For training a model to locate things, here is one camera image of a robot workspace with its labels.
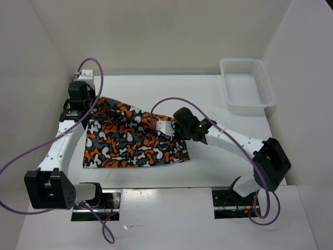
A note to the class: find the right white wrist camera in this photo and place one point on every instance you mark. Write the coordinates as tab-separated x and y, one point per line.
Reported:
166	128

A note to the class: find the orange camouflage shorts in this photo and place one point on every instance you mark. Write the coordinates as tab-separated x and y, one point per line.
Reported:
119	135

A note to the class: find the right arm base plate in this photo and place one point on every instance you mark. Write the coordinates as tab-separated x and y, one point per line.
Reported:
228	204

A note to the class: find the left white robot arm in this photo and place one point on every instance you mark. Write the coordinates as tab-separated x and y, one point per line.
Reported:
49	186

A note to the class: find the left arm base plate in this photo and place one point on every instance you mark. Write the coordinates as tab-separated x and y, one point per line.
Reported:
105	206

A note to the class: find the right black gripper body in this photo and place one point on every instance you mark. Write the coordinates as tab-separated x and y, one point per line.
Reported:
181	132

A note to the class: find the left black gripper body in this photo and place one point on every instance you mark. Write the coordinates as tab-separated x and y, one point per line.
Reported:
90	101

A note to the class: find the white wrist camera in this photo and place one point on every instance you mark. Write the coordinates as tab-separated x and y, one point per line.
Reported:
166	128
86	76

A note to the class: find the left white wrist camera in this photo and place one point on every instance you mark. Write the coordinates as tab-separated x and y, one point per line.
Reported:
86	76

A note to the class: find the white plastic basket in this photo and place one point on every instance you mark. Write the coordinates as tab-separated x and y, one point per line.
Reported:
247	85

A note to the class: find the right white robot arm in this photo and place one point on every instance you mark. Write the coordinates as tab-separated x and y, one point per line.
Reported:
270	162

